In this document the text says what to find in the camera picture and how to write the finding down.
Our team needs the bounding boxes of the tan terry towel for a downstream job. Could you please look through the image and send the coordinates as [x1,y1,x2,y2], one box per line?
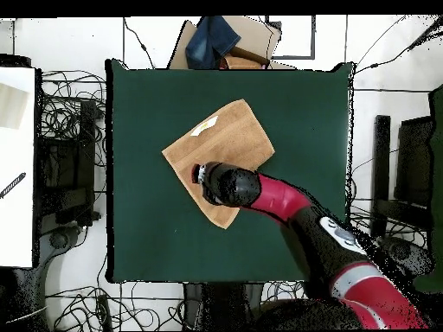
[161,99,276,230]

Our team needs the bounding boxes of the dark green table cloth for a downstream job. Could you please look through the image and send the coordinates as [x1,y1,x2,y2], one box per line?
[105,59,356,284]

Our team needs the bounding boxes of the black equipment rack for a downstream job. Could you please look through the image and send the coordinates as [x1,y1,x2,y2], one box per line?
[35,99,102,236]

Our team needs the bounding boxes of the blue denim jeans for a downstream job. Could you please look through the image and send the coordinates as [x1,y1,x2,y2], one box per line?
[185,16,242,70]

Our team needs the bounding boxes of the black swivel chair base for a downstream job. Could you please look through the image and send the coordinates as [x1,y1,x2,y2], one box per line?
[376,234,433,278]
[37,224,87,332]

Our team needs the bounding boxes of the brown cardboard box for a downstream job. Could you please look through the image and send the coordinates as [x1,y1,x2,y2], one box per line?
[167,16,297,70]

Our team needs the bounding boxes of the white desk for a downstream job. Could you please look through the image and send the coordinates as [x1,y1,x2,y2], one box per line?
[0,66,37,269]

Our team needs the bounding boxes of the black ribbed rod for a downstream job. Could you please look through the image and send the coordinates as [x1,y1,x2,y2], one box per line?
[0,171,27,200]

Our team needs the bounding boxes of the beige paper sheet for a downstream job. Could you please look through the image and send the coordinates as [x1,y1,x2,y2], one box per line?
[0,82,29,131]

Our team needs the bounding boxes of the black chair panel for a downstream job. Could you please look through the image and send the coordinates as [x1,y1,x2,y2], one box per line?
[394,115,435,208]

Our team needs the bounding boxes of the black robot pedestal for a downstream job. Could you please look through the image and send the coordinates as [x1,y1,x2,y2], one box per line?
[183,282,264,331]

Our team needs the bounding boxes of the thin black cable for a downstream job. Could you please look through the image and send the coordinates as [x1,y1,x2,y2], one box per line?
[123,16,156,69]

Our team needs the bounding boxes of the black rectangular frame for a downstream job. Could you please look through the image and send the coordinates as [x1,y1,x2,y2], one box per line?
[265,15,317,61]

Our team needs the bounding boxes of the black upright post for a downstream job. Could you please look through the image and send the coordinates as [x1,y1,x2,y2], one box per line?
[370,114,391,238]

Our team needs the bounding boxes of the long black cable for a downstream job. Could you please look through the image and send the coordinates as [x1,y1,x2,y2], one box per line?
[355,15,443,74]

